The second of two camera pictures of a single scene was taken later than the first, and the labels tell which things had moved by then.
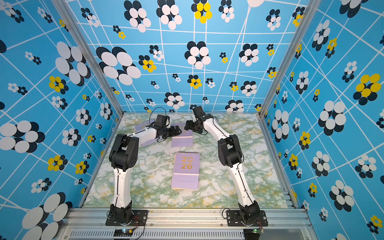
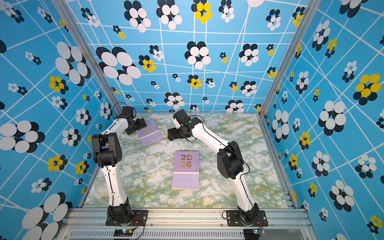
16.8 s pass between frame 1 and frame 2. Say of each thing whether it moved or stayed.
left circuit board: stayed
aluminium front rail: stayed
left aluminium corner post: stayed
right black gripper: moved
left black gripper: moved
